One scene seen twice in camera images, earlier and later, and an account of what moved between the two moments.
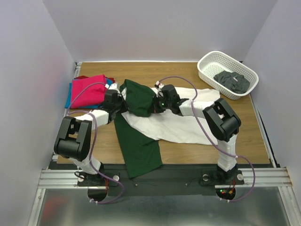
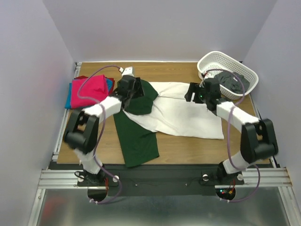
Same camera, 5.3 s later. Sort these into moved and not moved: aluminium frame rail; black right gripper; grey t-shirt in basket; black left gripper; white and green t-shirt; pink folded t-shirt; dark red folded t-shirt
Moved: black left gripper; white and green t-shirt; black right gripper
Not moved: grey t-shirt in basket; dark red folded t-shirt; pink folded t-shirt; aluminium frame rail
